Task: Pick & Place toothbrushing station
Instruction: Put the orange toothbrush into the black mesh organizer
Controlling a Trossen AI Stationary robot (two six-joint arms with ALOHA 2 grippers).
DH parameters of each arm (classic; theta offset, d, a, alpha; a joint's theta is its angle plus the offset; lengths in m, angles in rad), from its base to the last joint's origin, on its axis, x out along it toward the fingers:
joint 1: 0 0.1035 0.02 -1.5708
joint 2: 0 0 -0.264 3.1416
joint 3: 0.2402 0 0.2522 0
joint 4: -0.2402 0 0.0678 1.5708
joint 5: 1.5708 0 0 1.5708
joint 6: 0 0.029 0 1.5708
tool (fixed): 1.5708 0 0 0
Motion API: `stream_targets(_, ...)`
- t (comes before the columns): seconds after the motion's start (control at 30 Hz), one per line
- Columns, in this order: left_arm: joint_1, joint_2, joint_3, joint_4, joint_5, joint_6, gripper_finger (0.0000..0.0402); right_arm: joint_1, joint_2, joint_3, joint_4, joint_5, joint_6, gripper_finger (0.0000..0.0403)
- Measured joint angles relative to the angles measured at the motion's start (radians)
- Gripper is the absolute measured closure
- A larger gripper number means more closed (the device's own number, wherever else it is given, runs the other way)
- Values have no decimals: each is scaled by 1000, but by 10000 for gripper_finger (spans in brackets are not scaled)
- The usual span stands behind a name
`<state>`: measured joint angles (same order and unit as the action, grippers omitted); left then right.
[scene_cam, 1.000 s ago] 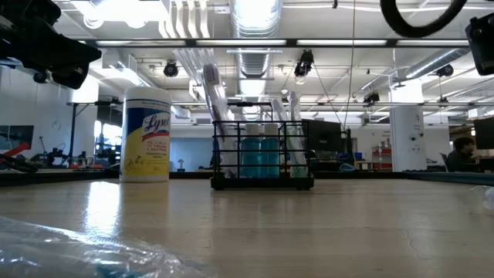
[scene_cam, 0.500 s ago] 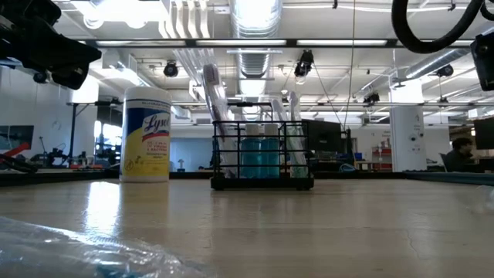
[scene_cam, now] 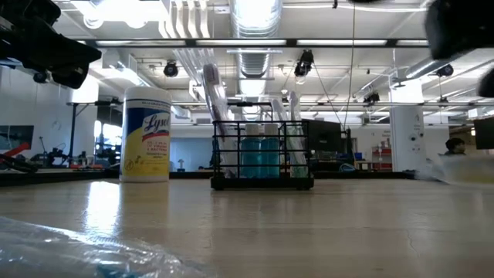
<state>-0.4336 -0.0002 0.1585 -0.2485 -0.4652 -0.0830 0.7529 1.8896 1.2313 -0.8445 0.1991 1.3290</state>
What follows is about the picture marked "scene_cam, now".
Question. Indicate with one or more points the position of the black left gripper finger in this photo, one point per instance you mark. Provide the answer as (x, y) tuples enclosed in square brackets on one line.
[(61, 43), (73, 58)]

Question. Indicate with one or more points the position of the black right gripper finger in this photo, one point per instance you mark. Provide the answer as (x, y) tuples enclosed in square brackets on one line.
[(487, 83)]

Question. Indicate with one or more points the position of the purple toothbrush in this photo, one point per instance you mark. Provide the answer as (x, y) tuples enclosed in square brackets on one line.
[(212, 77), (294, 100)]

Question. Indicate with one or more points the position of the green toothbrush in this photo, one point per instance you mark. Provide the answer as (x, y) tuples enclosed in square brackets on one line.
[(278, 108), (301, 170)]

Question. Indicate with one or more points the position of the blue mouthwash bottle white cap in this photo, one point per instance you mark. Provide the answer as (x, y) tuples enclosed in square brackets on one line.
[(270, 158), (250, 158)]

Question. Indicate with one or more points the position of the black ceiling spotlight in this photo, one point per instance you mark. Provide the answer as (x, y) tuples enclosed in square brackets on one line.
[(40, 78), (371, 98), (445, 70), (170, 69)]

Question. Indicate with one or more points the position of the black monitor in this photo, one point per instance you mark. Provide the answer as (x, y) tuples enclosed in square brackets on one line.
[(484, 133), (328, 139)]

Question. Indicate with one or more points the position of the white LED light strip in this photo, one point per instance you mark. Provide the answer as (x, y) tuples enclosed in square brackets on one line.
[(347, 42), (135, 42), (239, 42)]

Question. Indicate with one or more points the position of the person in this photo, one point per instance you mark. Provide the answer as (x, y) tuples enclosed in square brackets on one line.
[(455, 146)]

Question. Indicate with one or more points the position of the white building pillar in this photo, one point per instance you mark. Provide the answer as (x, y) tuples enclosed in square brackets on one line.
[(405, 131)]

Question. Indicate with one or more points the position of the Lysol disinfecting wipes canister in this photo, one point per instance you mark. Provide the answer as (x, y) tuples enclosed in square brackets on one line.
[(144, 135)]

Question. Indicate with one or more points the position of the red and black background robot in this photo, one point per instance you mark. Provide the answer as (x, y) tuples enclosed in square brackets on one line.
[(17, 148)]

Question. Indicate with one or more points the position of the red shelf unit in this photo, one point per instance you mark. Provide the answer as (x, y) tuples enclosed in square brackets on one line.
[(382, 167)]

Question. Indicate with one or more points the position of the silver round air duct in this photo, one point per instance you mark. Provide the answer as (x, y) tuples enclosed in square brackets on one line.
[(420, 69)]

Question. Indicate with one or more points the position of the blue metal post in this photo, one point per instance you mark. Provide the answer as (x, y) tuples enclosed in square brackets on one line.
[(72, 131)]

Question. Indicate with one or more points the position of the dark wall screen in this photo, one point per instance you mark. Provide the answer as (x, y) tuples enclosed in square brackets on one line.
[(15, 135)]

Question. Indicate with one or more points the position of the black overhead camera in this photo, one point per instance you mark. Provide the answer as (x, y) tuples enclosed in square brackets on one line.
[(305, 62)]

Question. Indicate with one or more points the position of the silver corrugated ventilation duct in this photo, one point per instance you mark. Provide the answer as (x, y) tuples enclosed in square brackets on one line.
[(254, 62)]

